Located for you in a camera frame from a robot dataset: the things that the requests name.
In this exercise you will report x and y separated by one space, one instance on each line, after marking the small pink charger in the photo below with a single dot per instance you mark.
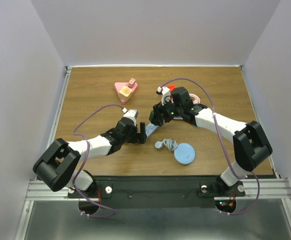
131 83

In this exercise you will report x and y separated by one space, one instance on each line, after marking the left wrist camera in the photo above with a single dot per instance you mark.
131 114

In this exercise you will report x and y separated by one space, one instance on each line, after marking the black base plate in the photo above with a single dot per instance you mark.
146 192

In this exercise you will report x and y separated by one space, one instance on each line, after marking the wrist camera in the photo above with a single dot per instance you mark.
131 114
165 93

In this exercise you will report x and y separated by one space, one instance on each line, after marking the blue round socket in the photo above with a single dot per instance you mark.
183 153

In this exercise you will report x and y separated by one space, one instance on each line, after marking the red cube socket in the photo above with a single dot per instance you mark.
171 87

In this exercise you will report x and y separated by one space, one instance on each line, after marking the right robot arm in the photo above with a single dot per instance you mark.
250 143

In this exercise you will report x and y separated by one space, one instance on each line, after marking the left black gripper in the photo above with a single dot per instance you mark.
138 138

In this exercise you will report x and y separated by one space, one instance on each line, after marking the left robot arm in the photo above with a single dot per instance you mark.
57 165

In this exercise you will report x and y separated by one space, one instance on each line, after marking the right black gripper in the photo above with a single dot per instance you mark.
159 112

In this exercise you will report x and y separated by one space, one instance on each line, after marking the dark green charger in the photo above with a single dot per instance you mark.
151 116

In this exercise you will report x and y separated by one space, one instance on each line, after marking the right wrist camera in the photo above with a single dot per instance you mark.
165 93

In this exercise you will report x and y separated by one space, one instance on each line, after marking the blue power strip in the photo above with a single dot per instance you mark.
150 129

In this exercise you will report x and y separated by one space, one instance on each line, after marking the pink triangular socket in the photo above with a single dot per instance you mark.
119 85

